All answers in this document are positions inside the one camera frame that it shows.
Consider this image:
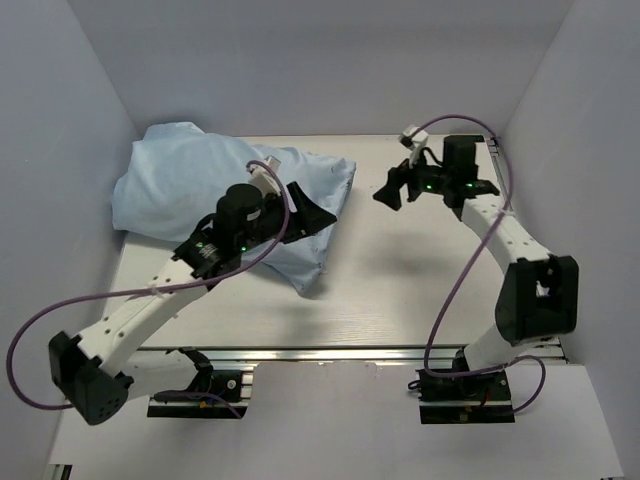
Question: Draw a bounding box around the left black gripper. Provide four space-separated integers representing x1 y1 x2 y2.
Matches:
236 181 336 253

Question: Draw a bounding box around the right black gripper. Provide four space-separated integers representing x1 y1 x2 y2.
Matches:
372 144 451 211

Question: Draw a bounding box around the light blue pillowcase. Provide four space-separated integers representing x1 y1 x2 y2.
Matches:
110 120 359 301

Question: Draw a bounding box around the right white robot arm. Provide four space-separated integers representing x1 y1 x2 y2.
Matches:
373 130 579 399

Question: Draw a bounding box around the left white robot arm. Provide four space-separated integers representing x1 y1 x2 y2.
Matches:
48 182 337 425

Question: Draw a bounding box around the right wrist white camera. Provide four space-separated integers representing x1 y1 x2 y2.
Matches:
398 125 429 168

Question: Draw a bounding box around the wrist white camera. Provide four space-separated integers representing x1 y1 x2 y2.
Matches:
247 156 281 197
398 125 429 168

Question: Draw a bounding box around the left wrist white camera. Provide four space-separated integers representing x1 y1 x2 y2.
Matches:
247 156 281 197

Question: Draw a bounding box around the right aluminium side rail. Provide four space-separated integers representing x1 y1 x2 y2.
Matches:
486 136 501 171

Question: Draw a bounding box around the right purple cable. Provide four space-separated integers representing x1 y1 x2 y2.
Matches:
414 114 546 413

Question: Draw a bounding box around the purple cable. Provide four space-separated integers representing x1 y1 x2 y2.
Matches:
5 159 292 420
414 114 546 413

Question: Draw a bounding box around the aluminium front rail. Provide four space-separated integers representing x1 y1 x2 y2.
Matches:
134 344 568 371

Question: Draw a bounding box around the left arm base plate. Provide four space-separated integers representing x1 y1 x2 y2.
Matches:
147 368 253 420

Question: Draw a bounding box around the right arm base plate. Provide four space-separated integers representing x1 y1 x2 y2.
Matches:
407 370 515 425

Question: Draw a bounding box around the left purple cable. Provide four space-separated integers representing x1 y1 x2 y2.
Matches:
5 159 292 420

